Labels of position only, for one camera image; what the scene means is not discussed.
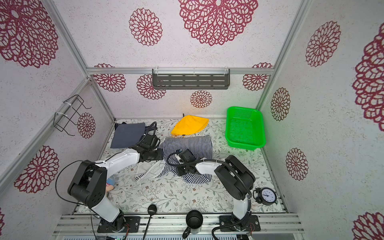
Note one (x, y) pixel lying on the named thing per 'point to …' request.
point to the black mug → (194, 220)
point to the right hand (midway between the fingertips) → (176, 168)
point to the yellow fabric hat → (189, 124)
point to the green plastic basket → (244, 128)
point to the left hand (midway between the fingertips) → (160, 155)
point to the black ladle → (152, 210)
